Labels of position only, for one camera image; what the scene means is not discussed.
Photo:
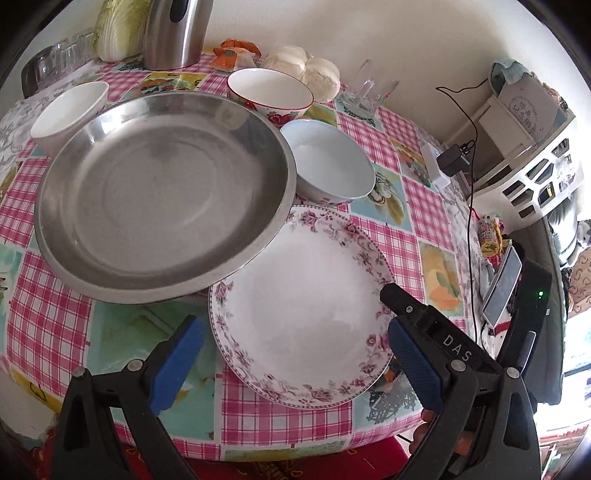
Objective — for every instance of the white power adapter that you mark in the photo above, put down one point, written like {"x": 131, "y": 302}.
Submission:
{"x": 434, "y": 164}

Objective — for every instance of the napa cabbage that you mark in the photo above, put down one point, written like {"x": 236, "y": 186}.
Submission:
{"x": 115, "y": 32}

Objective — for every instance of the clear drinking glass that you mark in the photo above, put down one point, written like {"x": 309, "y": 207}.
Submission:
{"x": 83, "y": 44}
{"x": 62, "y": 57}

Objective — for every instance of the stainless steel thermos jug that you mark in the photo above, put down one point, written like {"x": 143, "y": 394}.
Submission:
{"x": 173, "y": 37}

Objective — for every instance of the person's right hand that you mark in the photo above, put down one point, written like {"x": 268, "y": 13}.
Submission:
{"x": 420, "y": 434}

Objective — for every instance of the yellow snack packet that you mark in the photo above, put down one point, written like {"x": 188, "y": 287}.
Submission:
{"x": 488, "y": 235}

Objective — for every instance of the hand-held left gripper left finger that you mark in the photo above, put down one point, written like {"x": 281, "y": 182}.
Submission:
{"x": 173, "y": 364}

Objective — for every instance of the red rimmed white bowl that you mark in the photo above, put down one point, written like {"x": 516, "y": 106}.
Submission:
{"x": 270, "y": 90}

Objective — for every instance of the white plastic basket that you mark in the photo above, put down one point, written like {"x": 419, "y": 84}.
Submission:
{"x": 531, "y": 175}

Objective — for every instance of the black charger plug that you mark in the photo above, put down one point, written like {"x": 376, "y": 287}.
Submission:
{"x": 455, "y": 159}

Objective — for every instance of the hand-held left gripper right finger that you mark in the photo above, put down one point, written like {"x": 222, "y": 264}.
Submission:
{"x": 413, "y": 364}

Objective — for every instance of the orange snack bag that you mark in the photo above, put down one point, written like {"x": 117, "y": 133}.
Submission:
{"x": 235, "y": 53}

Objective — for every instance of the large stainless steel plate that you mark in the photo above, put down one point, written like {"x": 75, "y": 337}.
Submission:
{"x": 152, "y": 194}

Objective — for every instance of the smartphone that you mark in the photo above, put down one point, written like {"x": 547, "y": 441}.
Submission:
{"x": 502, "y": 286}

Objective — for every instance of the pink checkered tablecloth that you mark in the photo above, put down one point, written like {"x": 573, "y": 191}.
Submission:
{"x": 60, "y": 323}

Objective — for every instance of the bag of white steamed buns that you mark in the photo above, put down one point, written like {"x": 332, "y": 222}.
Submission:
{"x": 304, "y": 69}

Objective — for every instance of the plain white bowl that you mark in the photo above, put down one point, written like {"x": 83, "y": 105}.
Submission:
{"x": 64, "y": 115}

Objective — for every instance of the grey printed box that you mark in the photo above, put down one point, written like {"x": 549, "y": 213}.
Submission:
{"x": 531, "y": 104}

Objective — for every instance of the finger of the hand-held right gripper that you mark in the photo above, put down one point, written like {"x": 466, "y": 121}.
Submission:
{"x": 438, "y": 330}

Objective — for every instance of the red seat cushion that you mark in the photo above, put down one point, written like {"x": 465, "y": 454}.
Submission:
{"x": 383, "y": 454}

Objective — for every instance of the light blue bowl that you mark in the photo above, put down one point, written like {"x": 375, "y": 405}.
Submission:
{"x": 332, "y": 161}

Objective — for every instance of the floral rimmed white plate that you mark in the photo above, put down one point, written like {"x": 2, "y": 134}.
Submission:
{"x": 300, "y": 314}

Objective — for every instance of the clear glass mug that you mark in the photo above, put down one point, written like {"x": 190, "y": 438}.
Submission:
{"x": 388, "y": 92}
{"x": 367, "y": 87}

